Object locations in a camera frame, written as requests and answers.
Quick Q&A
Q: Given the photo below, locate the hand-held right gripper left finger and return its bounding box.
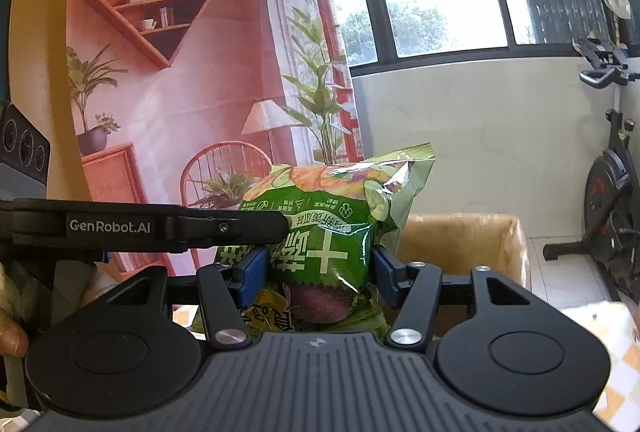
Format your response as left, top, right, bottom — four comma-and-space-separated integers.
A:
102, 246, 272, 351

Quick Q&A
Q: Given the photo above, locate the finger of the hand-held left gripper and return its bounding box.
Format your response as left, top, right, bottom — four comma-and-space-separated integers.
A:
0, 198, 292, 255

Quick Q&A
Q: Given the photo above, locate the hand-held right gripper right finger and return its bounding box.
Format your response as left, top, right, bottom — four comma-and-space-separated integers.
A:
372, 244, 534, 354

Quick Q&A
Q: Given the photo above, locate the green snack bag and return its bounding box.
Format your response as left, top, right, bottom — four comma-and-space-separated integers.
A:
214, 142, 437, 339

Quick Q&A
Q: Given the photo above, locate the brown cardboard box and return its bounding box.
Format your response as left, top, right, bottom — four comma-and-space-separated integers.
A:
385, 211, 532, 340

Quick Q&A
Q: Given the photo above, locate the person's left hand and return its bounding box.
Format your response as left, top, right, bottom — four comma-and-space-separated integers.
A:
0, 304, 30, 359

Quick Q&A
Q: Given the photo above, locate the black exercise bike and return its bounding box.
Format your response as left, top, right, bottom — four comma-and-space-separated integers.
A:
542, 29, 640, 304

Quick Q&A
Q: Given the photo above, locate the checkered tablecloth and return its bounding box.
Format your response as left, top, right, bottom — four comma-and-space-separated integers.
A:
559, 301, 640, 432

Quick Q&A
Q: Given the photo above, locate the pale hanging bag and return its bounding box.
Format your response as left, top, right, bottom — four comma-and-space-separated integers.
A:
601, 0, 632, 21

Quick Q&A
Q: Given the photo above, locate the room print wall poster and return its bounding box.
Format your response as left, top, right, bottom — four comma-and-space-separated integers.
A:
66, 0, 364, 278

